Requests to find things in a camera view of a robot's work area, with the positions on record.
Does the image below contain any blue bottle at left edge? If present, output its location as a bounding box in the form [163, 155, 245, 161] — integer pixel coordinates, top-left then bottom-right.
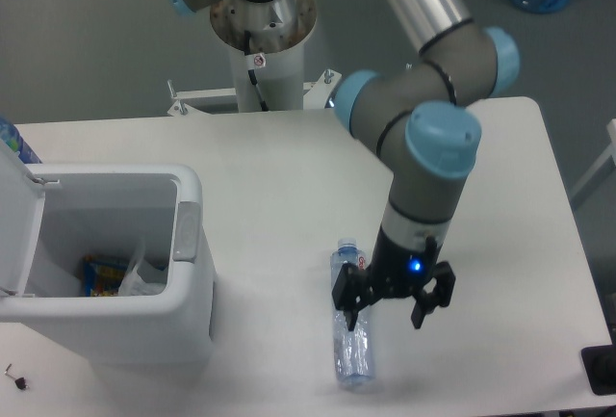
[0, 117, 42, 164]

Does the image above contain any small black metal key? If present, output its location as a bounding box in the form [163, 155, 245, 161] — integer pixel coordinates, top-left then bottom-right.
[4, 363, 29, 391]

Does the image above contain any black table clamp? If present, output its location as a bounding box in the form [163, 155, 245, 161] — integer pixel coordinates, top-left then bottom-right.
[581, 345, 615, 396]

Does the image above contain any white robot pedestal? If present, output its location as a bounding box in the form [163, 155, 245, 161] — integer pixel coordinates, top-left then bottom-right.
[166, 0, 338, 117]

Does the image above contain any colourful snack wrapper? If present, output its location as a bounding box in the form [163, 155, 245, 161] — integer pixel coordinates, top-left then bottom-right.
[82, 254, 129, 297]

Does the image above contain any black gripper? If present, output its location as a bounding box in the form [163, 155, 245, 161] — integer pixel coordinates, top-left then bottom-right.
[331, 228, 456, 331]

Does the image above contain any clear plastic water bottle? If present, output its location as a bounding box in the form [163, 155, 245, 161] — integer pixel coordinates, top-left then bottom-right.
[330, 238, 375, 392]

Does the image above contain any white frame at right edge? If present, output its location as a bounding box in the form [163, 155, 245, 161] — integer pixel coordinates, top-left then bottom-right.
[569, 118, 615, 210]

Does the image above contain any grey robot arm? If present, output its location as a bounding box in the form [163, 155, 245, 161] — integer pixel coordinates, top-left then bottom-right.
[170, 0, 520, 328]

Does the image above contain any white trash can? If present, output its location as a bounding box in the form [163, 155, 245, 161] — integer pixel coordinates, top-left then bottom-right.
[1, 147, 216, 364]

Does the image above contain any clear plastic wrapper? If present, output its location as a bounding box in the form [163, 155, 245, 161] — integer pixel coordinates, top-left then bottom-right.
[117, 239, 168, 297]

